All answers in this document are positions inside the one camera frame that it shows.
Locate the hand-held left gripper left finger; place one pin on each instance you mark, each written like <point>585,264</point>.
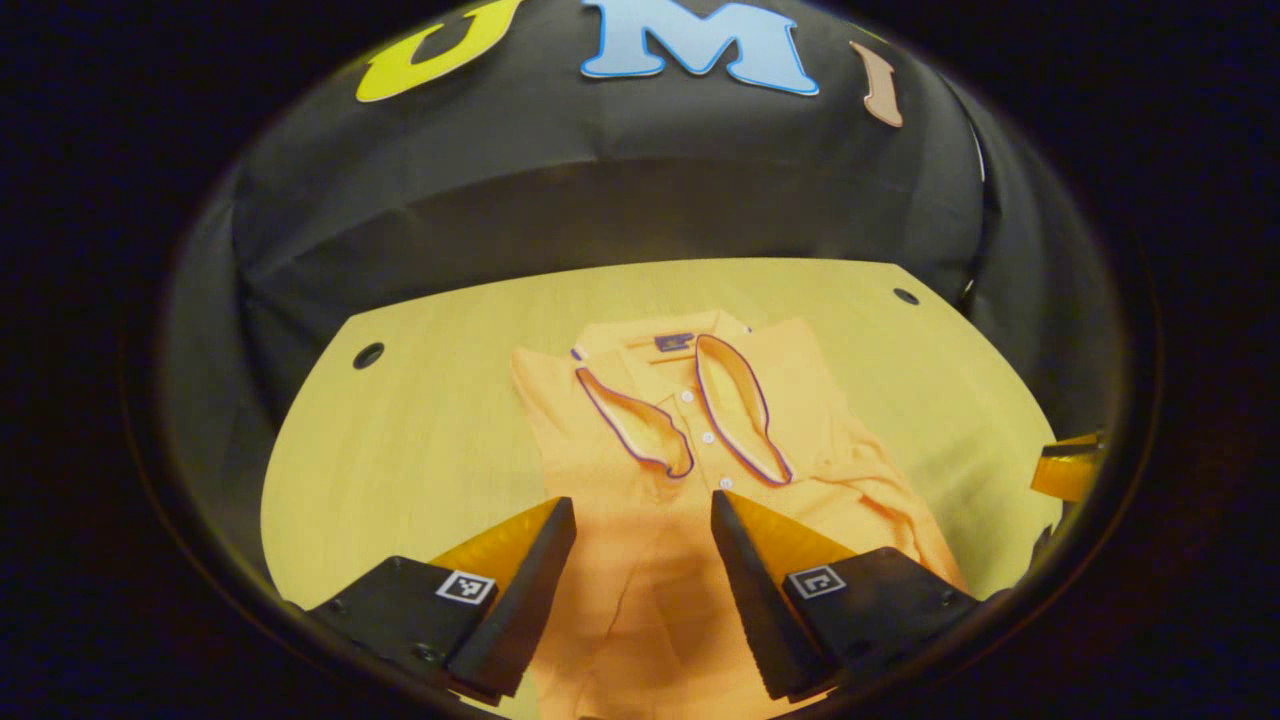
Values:
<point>525,600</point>

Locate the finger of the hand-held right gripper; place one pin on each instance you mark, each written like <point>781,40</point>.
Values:
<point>1065,475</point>

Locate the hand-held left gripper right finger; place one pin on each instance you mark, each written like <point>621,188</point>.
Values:
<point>750,600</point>

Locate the orange T-shirt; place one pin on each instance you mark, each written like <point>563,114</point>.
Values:
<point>760,400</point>

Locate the black backdrop cloth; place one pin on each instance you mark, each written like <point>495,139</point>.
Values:
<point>600,200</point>

